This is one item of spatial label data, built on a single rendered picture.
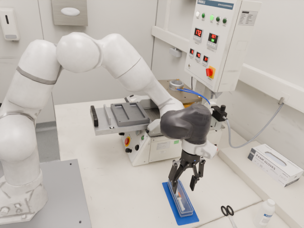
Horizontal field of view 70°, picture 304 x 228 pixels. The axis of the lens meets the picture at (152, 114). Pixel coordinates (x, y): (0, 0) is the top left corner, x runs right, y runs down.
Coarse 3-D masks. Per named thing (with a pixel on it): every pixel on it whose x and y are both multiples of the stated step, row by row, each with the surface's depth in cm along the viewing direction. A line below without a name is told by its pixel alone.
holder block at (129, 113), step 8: (112, 104) 120; (120, 104) 122; (128, 104) 122; (136, 104) 125; (120, 112) 117; (128, 112) 115; (136, 112) 118; (144, 112) 116; (120, 120) 107; (128, 120) 108; (136, 120) 108; (144, 120) 110
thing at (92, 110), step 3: (93, 105) 114; (90, 108) 113; (93, 108) 112; (90, 111) 115; (93, 111) 109; (93, 114) 106; (96, 114) 107; (93, 117) 105; (96, 117) 104; (96, 120) 103; (96, 123) 104
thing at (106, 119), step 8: (104, 104) 116; (96, 112) 116; (104, 112) 116; (112, 112) 118; (104, 120) 110; (112, 120) 111; (96, 128) 103; (104, 128) 104; (112, 128) 105; (120, 128) 106; (128, 128) 108; (136, 128) 110; (144, 128) 112
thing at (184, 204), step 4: (180, 184) 101; (180, 188) 99; (176, 192) 97; (180, 192) 97; (184, 192) 97; (176, 196) 95; (180, 196) 95; (184, 196) 95; (176, 200) 93; (180, 200) 93; (184, 200) 94; (188, 200) 94; (180, 204) 92; (184, 204) 92; (188, 204) 92; (180, 208) 90; (184, 208) 90; (188, 208) 90; (184, 212) 88
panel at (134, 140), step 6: (126, 132) 130; (132, 132) 124; (144, 132) 114; (132, 138) 122; (138, 138) 117; (144, 138) 112; (132, 144) 121; (138, 144) 115; (132, 150) 119; (138, 150) 113; (132, 156) 117; (132, 162) 115
